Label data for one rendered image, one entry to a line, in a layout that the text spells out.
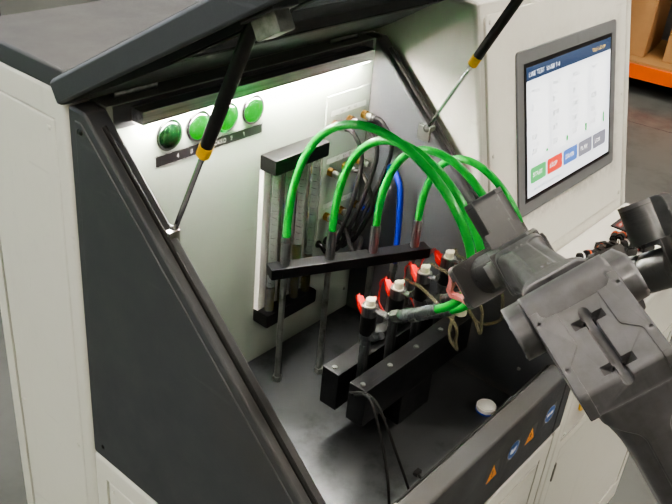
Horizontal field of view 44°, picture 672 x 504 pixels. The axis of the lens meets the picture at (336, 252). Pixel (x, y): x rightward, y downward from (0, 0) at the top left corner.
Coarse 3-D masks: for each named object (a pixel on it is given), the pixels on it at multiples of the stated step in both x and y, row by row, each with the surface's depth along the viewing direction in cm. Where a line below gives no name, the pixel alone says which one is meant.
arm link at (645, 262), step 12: (660, 240) 111; (648, 252) 114; (660, 252) 112; (636, 264) 115; (648, 264) 113; (660, 264) 111; (648, 276) 113; (660, 276) 111; (648, 288) 114; (660, 288) 113
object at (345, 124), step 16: (336, 128) 132; (352, 128) 130; (368, 128) 127; (384, 128) 126; (400, 144) 124; (304, 160) 139; (416, 160) 123; (432, 176) 122; (288, 192) 144; (448, 192) 122; (288, 208) 146; (288, 224) 147; (464, 224) 122; (288, 240) 149; (464, 240) 122; (448, 304) 129
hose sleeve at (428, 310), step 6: (420, 306) 134; (426, 306) 132; (432, 306) 131; (402, 312) 136; (408, 312) 135; (414, 312) 134; (420, 312) 133; (426, 312) 132; (432, 312) 131; (402, 318) 136; (408, 318) 135; (414, 318) 135
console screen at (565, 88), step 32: (576, 32) 179; (608, 32) 191; (544, 64) 171; (576, 64) 181; (608, 64) 194; (544, 96) 173; (576, 96) 184; (608, 96) 197; (544, 128) 175; (576, 128) 187; (608, 128) 200; (544, 160) 178; (576, 160) 190; (608, 160) 204; (544, 192) 180
